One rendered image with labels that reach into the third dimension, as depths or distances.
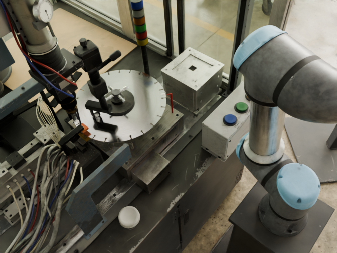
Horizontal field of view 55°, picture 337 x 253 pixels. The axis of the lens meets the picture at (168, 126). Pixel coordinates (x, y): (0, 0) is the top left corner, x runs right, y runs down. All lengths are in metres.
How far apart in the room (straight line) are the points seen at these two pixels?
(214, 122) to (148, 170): 0.28
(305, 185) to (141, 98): 0.59
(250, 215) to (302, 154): 1.12
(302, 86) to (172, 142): 0.73
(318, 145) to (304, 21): 1.34
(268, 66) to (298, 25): 2.54
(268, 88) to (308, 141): 1.64
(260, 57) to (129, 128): 0.55
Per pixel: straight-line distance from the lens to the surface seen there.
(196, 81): 1.25
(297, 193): 0.95
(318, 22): 3.26
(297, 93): 0.61
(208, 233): 1.89
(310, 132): 2.32
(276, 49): 0.65
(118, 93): 1.10
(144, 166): 1.13
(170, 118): 1.20
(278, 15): 1.11
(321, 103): 0.62
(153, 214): 1.13
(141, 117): 1.08
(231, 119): 1.13
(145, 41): 1.31
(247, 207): 1.15
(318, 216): 1.19
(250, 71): 0.67
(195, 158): 1.22
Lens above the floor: 1.79
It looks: 53 degrees down
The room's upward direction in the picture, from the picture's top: 5 degrees counter-clockwise
